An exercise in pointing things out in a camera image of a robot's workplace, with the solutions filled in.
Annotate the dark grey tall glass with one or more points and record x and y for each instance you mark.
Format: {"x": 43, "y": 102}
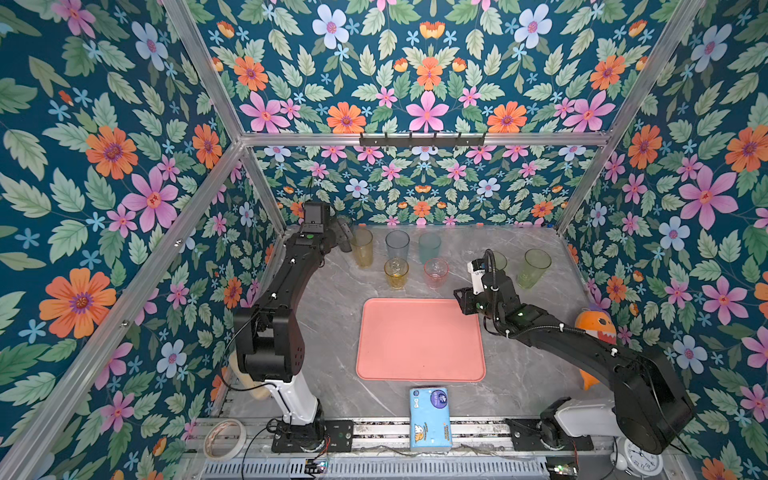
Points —
{"x": 343, "y": 234}

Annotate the white alarm clock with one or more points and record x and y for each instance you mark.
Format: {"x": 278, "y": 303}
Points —
{"x": 634, "y": 461}

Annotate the light green tall glass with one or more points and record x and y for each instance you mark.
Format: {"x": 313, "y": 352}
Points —
{"x": 535, "y": 264}

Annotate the blue-grey tall glass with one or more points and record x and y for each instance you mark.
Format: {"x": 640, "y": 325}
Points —
{"x": 397, "y": 244}

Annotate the black hook rail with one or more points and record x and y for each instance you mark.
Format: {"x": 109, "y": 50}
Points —
{"x": 408, "y": 140}

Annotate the green short glass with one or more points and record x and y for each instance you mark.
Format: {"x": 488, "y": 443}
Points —
{"x": 500, "y": 260}

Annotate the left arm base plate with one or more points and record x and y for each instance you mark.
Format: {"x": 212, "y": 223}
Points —
{"x": 321, "y": 436}

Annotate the white ribbed cable duct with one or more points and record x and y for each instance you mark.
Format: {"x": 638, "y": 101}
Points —
{"x": 379, "y": 468}

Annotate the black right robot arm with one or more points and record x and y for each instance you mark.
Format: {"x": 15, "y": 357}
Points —
{"x": 651, "y": 404}

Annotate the masking tape roll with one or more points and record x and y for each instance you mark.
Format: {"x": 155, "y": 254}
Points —
{"x": 225, "y": 441}

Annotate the pink short glass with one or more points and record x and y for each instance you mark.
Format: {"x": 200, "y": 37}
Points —
{"x": 436, "y": 271}

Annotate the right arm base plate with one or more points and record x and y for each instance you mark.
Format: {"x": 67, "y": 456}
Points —
{"x": 528, "y": 435}

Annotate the yellow short glass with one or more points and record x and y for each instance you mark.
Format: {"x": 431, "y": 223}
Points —
{"x": 396, "y": 271}

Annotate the amber tall glass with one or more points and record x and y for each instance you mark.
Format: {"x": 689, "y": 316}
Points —
{"x": 362, "y": 247}

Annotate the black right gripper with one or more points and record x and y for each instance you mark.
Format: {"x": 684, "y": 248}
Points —
{"x": 465, "y": 303}

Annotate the pink plastic tray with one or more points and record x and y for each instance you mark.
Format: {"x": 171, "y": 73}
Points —
{"x": 419, "y": 340}

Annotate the orange plush toy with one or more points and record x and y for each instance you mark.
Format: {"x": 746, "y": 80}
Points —
{"x": 597, "y": 324}

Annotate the blue tissue pack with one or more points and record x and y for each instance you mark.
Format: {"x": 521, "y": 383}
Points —
{"x": 430, "y": 422}

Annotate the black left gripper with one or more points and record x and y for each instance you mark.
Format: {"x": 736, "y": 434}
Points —
{"x": 331, "y": 225}

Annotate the beige sponge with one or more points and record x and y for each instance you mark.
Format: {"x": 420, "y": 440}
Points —
{"x": 245, "y": 384}

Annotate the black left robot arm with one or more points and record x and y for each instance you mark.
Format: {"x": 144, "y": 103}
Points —
{"x": 269, "y": 346}

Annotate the teal tall glass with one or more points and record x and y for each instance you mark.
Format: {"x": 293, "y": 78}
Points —
{"x": 429, "y": 247}

